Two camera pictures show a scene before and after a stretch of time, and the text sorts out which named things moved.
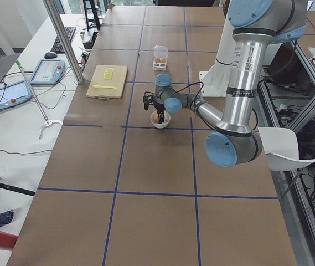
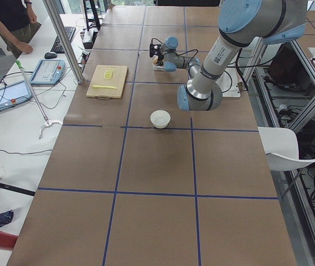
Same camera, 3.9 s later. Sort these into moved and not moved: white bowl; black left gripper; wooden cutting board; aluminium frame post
Moved: black left gripper
Not moved: wooden cutting board; aluminium frame post; white bowl
